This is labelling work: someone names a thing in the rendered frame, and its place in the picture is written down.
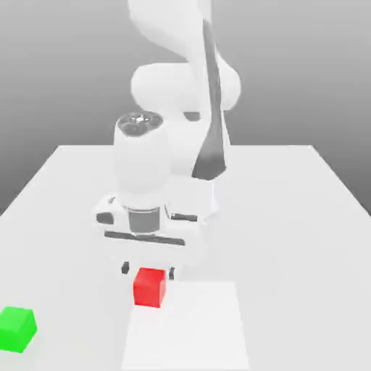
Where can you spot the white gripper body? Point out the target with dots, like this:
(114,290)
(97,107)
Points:
(145,250)

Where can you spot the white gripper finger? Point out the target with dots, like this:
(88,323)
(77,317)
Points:
(125,268)
(171,273)

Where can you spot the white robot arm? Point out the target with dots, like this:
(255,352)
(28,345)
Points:
(145,162)

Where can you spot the small red cube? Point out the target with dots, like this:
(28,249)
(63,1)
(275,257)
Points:
(148,288)

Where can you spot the small green cube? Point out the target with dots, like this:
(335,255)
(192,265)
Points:
(16,329)

